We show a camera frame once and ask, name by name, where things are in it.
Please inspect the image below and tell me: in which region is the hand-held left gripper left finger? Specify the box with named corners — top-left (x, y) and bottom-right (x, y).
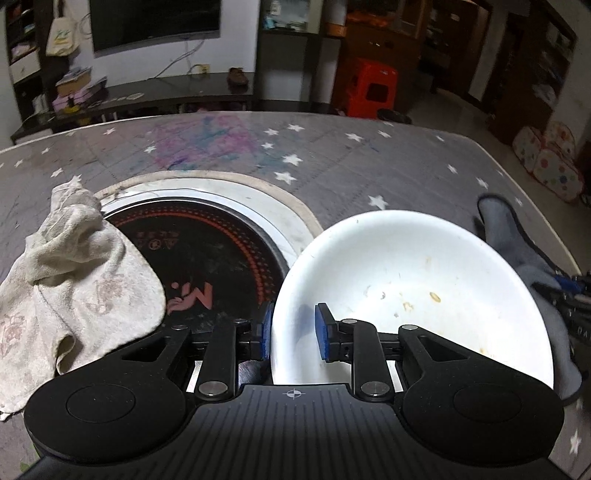
top-left (121, 303), bottom-right (275, 402)

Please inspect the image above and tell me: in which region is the white bowl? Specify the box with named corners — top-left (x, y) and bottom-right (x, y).
top-left (270, 210), bottom-right (555, 391)

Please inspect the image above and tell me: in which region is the glass display cabinet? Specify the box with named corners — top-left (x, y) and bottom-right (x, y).
top-left (255, 0), bottom-right (345, 114)

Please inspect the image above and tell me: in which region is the white tote bag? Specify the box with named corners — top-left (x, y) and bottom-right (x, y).
top-left (45, 0), bottom-right (79, 57)

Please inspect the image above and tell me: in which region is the dark wall shelf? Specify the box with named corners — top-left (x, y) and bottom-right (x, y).
top-left (4, 0), bottom-right (52, 117)

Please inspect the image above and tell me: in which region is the red plastic stool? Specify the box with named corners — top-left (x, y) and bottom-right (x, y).
top-left (344, 58), bottom-right (399, 119)

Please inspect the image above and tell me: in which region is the grey star print tablecloth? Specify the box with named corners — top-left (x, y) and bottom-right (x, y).
top-left (0, 111), bottom-right (591, 480)

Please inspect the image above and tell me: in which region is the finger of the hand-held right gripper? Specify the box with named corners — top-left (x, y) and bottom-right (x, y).
top-left (552, 273), bottom-right (591, 297)

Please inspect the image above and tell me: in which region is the white rag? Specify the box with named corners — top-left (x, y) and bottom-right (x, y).
top-left (0, 180), bottom-right (167, 422)

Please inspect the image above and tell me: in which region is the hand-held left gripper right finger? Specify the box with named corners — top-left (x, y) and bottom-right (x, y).
top-left (314, 302), bottom-right (489, 400)

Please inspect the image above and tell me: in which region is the cardboard box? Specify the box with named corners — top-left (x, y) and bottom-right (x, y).
top-left (55, 67), bottom-right (93, 97)

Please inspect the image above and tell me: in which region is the dark round object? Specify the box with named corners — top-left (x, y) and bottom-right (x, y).
top-left (376, 109), bottom-right (413, 125)

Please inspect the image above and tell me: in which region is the black induction cooktop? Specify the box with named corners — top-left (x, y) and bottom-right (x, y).
top-left (98, 196), bottom-right (297, 339)

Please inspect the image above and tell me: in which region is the black television stand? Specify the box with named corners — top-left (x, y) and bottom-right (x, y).
top-left (10, 71), bottom-right (259, 145)

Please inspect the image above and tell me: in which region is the black television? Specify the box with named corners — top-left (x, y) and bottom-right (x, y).
top-left (89, 0), bottom-right (222, 53)

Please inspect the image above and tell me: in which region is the brown wooden cabinet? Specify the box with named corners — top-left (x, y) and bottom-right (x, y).
top-left (330, 0), bottom-right (440, 116)

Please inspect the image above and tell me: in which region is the stack of books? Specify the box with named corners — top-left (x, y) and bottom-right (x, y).
top-left (52, 80), bottom-right (110, 114)

